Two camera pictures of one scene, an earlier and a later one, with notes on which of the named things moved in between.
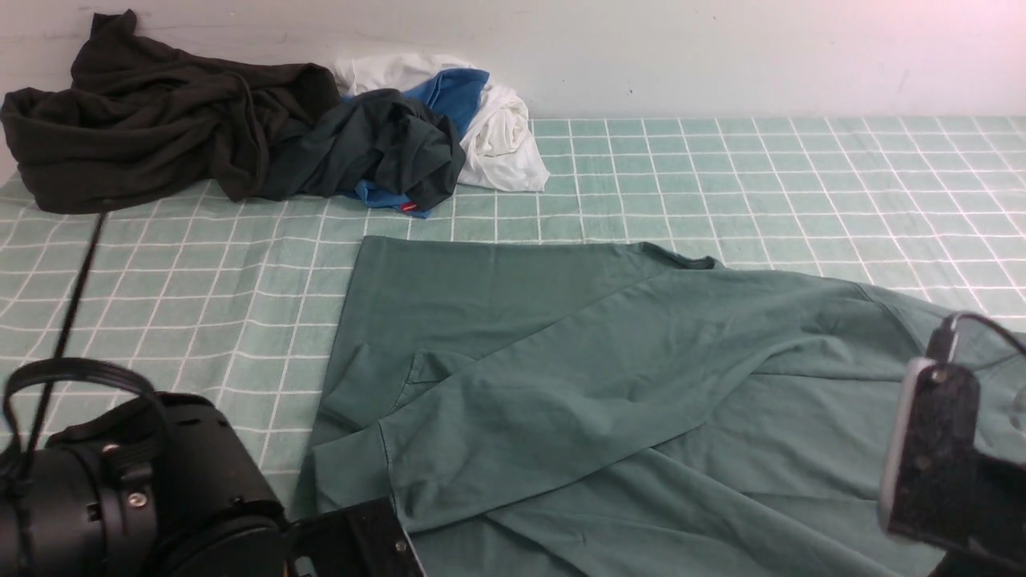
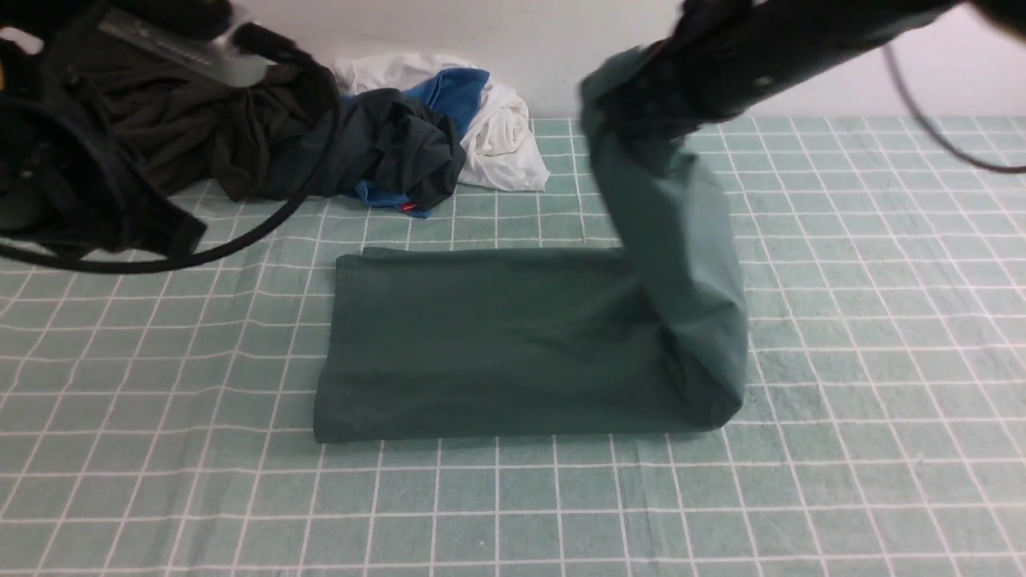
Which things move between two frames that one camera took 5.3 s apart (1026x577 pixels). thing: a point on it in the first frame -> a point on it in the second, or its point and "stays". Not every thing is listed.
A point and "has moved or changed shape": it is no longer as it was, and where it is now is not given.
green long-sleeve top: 534,410 has moved or changed shape
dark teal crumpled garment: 382,138 stays
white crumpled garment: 499,147 stays
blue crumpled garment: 454,94 stays
